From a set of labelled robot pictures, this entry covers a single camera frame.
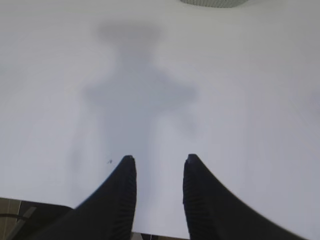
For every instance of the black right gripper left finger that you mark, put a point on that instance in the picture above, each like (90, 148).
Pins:
(108, 214)

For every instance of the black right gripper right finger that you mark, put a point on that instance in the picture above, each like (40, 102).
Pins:
(214, 213)

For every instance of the green woven plastic basket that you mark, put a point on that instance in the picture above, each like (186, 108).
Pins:
(215, 3)

